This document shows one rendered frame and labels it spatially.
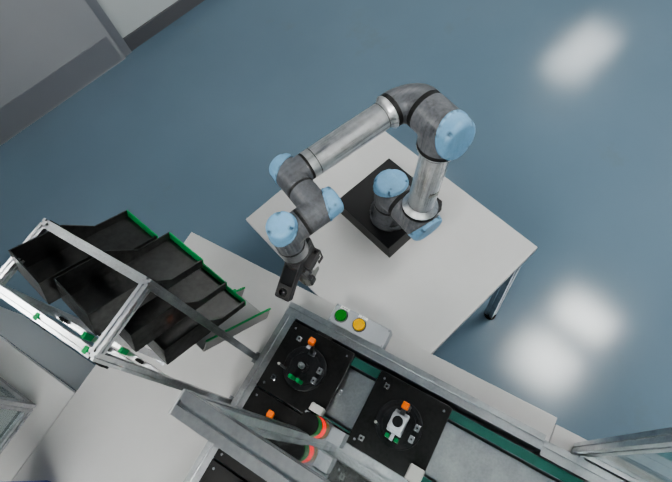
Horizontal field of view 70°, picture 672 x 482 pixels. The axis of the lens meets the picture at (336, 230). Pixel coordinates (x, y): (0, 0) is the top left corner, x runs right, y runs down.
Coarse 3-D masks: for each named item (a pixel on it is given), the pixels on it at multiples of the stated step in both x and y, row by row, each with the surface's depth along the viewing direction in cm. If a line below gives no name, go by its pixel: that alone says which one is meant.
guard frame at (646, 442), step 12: (648, 432) 97; (660, 432) 92; (576, 444) 141; (588, 444) 131; (600, 444) 123; (612, 444) 113; (624, 444) 107; (636, 444) 100; (648, 444) 95; (660, 444) 91; (588, 456) 135; (600, 456) 127; (612, 468) 137; (636, 480) 135
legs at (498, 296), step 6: (516, 270) 188; (510, 276) 193; (504, 282) 201; (510, 282) 201; (498, 288) 211; (504, 288) 206; (492, 294) 221; (498, 294) 217; (504, 294) 214; (492, 300) 226; (498, 300) 220; (492, 306) 234; (498, 306) 230; (486, 312) 245; (492, 312) 238; (492, 318) 247
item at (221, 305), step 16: (208, 304) 143; (224, 304) 144; (240, 304) 142; (192, 320) 138; (224, 320) 139; (160, 336) 133; (176, 336) 134; (192, 336) 130; (160, 352) 126; (176, 352) 128
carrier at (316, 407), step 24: (288, 336) 161; (312, 336) 159; (288, 360) 155; (312, 360) 154; (336, 360) 155; (264, 384) 155; (288, 384) 154; (312, 384) 150; (336, 384) 151; (312, 408) 147
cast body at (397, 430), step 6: (396, 414) 134; (390, 420) 134; (396, 420) 132; (402, 420) 132; (408, 420) 138; (390, 426) 133; (396, 426) 132; (402, 426) 132; (396, 432) 134; (402, 432) 135; (390, 438) 135
